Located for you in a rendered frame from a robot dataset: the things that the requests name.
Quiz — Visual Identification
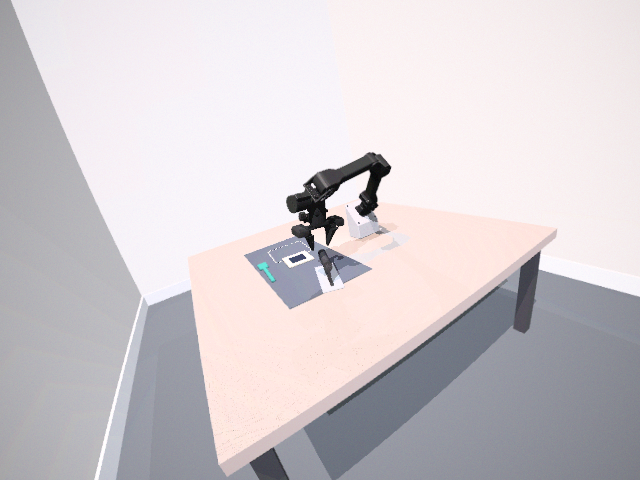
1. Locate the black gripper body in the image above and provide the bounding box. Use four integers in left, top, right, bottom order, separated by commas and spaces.
291, 205, 345, 238

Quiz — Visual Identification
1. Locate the grey rectangular mat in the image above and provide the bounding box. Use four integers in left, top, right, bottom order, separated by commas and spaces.
244, 236, 373, 309

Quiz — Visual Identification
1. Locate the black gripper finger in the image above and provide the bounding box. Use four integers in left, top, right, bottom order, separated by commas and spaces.
324, 226, 338, 246
304, 234, 314, 251

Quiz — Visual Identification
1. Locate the turquoise small trowel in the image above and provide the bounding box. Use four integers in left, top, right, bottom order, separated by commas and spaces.
257, 262, 275, 283

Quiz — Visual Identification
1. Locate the peach square tile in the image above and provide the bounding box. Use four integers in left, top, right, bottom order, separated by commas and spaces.
282, 251, 314, 268

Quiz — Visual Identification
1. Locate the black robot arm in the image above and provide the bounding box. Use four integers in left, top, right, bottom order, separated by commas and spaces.
286, 152, 391, 223

